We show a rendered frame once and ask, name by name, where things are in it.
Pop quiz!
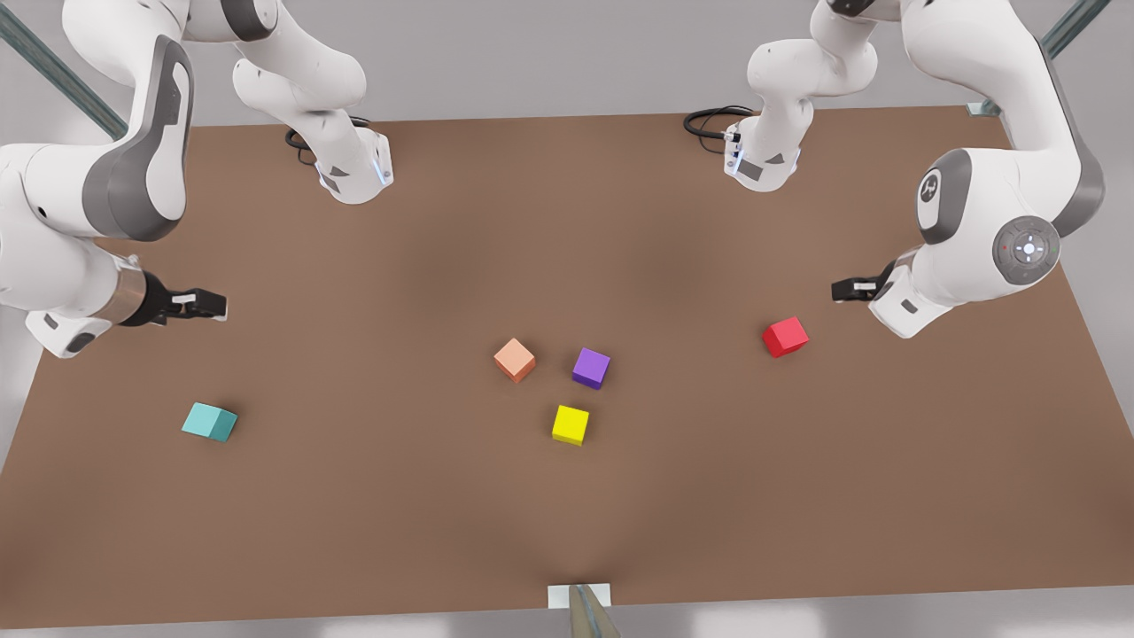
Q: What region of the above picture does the red wooden cube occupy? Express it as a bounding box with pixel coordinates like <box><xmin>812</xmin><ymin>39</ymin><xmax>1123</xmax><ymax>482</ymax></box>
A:
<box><xmin>762</xmin><ymin>316</ymin><xmax>810</xmax><ymax>360</ymax></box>

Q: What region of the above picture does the teal blue wooden cube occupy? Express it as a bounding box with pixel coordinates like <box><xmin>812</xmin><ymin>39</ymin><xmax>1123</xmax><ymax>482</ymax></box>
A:
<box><xmin>181</xmin><ymin>402</ymin><xmax>239</xmax><ymax>444</ymax></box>

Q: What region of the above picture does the purple wooden cube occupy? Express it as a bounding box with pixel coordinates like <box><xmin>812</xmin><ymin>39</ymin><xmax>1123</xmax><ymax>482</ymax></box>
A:
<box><xmin>571</xmin><ymin>347</ymin><xmax>611</xmax><ymax>391</ymax></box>

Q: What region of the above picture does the yellow wooden cube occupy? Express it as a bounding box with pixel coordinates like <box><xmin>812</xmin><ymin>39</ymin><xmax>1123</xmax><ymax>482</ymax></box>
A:
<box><xmin>551</xmin><ymin>405</ymin><xmax>591</xmax><ymax>447</ymax></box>

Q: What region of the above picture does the salmon orange wooden cube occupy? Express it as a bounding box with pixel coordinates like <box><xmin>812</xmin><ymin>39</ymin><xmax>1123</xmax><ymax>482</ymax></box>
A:
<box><xmin>493</xmin><ymin>338</ymin><xmax>537</xmax><ymax>384</ymax></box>

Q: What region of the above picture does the black cable loop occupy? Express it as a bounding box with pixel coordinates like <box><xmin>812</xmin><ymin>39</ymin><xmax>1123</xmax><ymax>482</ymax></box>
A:
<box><xmin>284</xmin><ymin>115</ymin><xmax>373</xmax><ymax>167</ymax></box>
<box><xmin>683</xmin><ymin>105</ymin><xmax>757</xmax><ymax>156</ymax></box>

